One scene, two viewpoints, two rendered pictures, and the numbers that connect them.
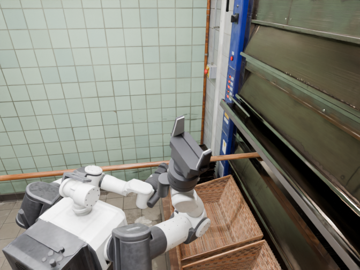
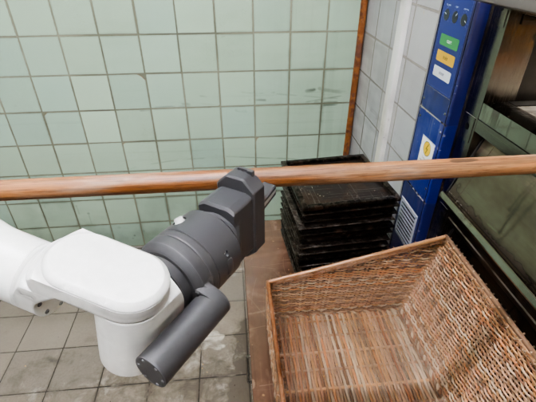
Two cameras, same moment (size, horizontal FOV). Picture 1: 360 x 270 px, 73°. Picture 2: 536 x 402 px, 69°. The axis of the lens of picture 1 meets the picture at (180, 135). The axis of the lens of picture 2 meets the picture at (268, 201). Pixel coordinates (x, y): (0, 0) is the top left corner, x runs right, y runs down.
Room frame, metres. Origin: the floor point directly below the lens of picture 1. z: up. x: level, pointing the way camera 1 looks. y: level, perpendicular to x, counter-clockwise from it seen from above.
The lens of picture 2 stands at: (0.63, 0.03, 1.48)
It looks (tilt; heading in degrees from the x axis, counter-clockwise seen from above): 33 degrees down; 3
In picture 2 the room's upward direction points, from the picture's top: straight up
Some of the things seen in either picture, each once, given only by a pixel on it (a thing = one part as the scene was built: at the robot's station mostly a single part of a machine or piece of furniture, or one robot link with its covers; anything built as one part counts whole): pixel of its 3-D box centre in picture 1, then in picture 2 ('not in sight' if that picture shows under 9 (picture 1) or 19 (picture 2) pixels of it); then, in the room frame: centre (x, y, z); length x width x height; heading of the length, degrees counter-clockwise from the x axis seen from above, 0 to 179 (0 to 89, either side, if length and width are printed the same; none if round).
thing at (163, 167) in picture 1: (158, 178); (218, 233); (1.00, 0.11, 1.19); 0.12 x 0.10 x 0.13; 153
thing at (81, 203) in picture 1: (81, 195); not in sight; (0.58, 0.31, 1.46); 0.10 x 0.07 x 0.09; 64
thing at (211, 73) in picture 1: (211, 71); not in sight; (2.10, -0.27, 1.46); 0.10 x 0.07 x 0.10; 9
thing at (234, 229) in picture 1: (209, 218); (386, 368); (1.15, -0.20, 0.72); 0.56 x 0.49 x 0.28; 9
